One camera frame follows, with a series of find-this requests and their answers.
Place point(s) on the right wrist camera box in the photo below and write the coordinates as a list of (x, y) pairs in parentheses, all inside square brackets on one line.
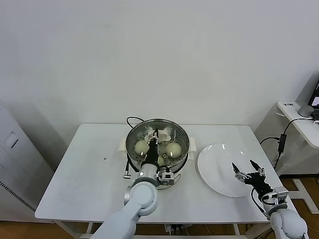
[(280, 195)]

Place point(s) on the grey desk stand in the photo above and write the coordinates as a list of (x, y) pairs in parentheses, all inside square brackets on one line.
[(306, 110)]

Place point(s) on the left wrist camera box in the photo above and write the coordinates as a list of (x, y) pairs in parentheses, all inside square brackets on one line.
[(166, 177)]

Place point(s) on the white steamed baozi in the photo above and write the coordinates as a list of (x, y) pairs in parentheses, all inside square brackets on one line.
[(140, 148), (174, 149), (161, 161)]

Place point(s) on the white table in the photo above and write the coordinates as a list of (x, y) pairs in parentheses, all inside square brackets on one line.
[(74, 186)]

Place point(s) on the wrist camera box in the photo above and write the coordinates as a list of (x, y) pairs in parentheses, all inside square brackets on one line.
[(280, 195), (166, 177)]

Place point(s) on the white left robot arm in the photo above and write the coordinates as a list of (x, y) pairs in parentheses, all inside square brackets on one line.
[(140, 201)]

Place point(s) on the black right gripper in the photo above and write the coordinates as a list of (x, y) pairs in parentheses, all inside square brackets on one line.
[(259, 183)]

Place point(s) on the grey metal cabinet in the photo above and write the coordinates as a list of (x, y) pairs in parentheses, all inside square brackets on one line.
[(17, 161)]

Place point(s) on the white round plate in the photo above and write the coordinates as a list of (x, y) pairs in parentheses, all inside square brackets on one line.
[(219, 164)]

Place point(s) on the perforated steel steamer basket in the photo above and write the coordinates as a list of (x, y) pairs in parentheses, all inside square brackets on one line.
[(180, 164)]

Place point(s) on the black laptop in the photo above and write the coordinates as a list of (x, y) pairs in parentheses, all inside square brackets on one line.
[(315, 97)]

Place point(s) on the cream electric cooker base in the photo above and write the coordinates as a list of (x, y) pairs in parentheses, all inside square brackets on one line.
[(192, 147)]

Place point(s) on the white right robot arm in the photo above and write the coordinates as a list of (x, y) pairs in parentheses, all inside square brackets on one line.
[(286, 224)]

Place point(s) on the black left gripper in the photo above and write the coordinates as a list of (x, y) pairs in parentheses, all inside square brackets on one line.
[(152, 155)]

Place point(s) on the white side desk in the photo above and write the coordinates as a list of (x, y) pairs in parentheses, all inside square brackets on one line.
[(302, 129)]

